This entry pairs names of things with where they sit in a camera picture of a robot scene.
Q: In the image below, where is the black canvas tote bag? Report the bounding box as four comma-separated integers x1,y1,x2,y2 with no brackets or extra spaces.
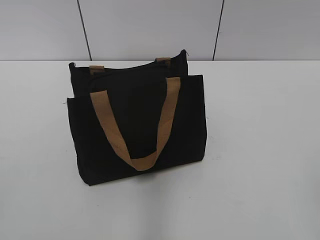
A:
67,50,207,186

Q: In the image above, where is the tan front bag strap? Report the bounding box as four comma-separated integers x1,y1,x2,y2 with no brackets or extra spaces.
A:
89,76,181,173

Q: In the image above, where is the tan bag strap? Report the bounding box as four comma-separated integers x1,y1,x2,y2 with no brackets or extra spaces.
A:
89,57,172,76
89,76,181,173

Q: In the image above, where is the tan rear bag strap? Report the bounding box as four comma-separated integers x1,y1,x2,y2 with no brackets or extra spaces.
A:
89,57,172,76

